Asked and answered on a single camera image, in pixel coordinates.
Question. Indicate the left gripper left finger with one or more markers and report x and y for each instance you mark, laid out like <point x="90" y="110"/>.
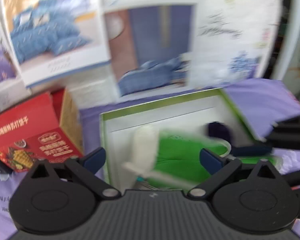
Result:
<point x="84" y="170"/>

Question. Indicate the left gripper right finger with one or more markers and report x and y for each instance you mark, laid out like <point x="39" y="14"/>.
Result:
<point x="221" y="170"/>

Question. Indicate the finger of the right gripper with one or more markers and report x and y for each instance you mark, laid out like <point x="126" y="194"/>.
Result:
<point x="255" y="150"/>

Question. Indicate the dark navy soft object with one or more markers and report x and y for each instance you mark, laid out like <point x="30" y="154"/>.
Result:
<point x="220" y="131"/>

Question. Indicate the green insole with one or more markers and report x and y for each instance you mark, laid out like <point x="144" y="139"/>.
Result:
<point x="178" y="165"/>

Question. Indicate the purple floral tablecloth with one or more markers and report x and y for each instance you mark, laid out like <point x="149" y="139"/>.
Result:
<point x="261" y="101"/>

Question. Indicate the red snack box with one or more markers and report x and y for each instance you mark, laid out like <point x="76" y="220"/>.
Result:
<point x="43" y="127"/>

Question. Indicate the green white storage box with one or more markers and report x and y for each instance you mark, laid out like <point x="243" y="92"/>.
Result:
<point x="188" y="114"/>

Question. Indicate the dark blue bedroom poster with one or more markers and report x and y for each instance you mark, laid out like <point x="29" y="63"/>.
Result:
<point x="151" y="48"/>

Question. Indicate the blue bedding poster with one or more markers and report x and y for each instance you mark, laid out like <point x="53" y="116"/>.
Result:
<point x="50" y="39"/>

